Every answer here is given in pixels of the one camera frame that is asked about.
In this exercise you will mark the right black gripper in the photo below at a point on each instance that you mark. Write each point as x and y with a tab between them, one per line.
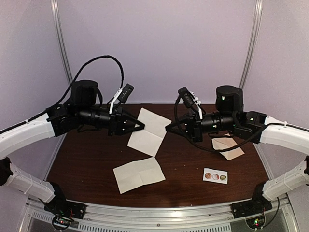
196	133

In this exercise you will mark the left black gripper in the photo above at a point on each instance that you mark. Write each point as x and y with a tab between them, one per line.
114	124

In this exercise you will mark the white letter paper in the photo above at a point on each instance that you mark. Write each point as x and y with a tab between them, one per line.
149	139

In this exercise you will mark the beige paper envelope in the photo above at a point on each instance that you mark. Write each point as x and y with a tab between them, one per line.
224	142

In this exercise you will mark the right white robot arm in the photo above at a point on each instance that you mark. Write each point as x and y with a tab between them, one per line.
250	126

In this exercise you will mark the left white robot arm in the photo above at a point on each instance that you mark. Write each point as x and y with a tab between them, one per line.
79	109

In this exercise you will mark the white folded paper sheet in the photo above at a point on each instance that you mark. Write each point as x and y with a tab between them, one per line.
138	173

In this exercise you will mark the sticker sheet with three seals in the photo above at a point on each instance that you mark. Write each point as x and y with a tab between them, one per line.
215	176

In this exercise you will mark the left circuit board with leds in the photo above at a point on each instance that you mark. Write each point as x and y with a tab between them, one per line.
61	223

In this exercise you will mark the circuit board with leds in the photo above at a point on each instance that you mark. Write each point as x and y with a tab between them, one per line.
255	223
61	223

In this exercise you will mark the right circuit board with leds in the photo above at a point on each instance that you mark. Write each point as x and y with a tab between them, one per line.
255	223

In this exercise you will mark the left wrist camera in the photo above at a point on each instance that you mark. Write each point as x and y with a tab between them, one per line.
120	97

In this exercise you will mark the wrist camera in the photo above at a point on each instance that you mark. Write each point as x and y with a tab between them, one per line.
191	101
120	97

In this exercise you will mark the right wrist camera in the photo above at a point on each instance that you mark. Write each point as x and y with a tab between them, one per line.
191	101

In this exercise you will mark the front aluminium rail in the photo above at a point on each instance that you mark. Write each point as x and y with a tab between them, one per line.
206	218

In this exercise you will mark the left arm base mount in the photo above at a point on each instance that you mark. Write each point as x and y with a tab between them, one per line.
68	210

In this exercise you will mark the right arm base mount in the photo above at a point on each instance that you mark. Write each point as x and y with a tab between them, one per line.
249	208

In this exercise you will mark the left aluminium frame post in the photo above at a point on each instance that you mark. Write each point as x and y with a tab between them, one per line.
60	40

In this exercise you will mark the aluminium frame post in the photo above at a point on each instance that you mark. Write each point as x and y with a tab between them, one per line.
257	17
60	40

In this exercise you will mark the right aluminium frame post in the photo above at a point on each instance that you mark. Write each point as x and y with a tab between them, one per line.
257	17

